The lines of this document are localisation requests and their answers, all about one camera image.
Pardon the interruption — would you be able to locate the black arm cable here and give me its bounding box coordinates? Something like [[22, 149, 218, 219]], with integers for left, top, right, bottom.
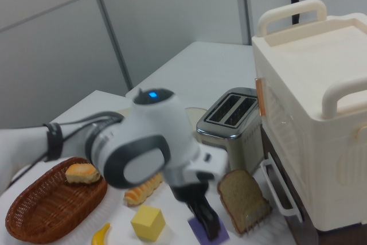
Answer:
[[8, 114, 124, 188]]

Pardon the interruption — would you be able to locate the brown bread slice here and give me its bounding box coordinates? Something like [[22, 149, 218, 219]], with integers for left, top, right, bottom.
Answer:
[[216, 169, 273, 234]]

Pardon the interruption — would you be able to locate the white oven door handle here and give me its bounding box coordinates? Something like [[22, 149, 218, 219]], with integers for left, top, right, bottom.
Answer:
[[259, 158, 303, 223]]

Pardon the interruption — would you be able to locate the yellow cube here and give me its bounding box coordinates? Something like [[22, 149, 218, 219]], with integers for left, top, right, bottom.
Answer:
[[130, 204, 166, 242]]

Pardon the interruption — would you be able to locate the brown wicker basket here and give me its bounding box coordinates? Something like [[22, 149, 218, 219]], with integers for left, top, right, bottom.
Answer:
[[5, 156, 108, 243]]

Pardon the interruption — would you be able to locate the golden bread roll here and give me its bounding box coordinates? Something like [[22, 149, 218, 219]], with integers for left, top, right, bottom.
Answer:
[[65, 162, 101, 185]]

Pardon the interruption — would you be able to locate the purple cube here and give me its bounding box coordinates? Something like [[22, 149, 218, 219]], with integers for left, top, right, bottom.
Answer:
[[188, 216, 231, 243]]

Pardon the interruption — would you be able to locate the copper oven handle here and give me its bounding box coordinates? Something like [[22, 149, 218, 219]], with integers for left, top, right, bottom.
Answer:
[[254, 77, 266, 116]]

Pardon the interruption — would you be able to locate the chrome two-slot toaster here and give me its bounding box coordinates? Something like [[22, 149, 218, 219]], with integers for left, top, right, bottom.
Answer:
[[196, 87, 263, 176]]

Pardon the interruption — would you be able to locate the orange striped bread loaf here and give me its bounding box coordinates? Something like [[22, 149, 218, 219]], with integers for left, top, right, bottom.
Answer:
[[123, 173, 164, 206]]

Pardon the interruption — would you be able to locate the black velcro strap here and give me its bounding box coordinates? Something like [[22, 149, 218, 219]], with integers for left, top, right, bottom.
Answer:
[[42, 123, 64, 162]]

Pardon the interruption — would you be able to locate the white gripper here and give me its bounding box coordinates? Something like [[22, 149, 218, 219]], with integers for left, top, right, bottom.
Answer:
[[165, 143, 231, 240]]

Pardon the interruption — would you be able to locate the yellow banana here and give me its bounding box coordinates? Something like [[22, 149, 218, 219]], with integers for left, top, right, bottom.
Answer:
[[91, 222, 111, 245]]

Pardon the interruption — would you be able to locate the cream oven appliance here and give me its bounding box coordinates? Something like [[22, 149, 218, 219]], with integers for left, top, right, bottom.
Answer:
[[251, 0, 367, 233]]

